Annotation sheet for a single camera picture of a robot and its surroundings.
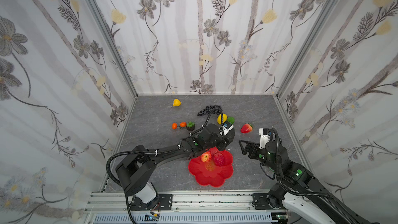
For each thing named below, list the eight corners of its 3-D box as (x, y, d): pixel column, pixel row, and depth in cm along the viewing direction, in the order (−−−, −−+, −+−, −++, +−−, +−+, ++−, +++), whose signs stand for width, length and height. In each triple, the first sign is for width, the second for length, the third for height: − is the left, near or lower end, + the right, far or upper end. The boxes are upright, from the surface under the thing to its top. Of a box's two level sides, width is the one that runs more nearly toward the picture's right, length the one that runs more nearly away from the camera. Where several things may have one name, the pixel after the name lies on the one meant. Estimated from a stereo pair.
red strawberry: (241, 134, 101) (242, 130, 98) (239, 127, 105) (241, 123, 101) (251, 134, 102) (253, 130, 98) (250, 127, 105) (252, 123, 101)
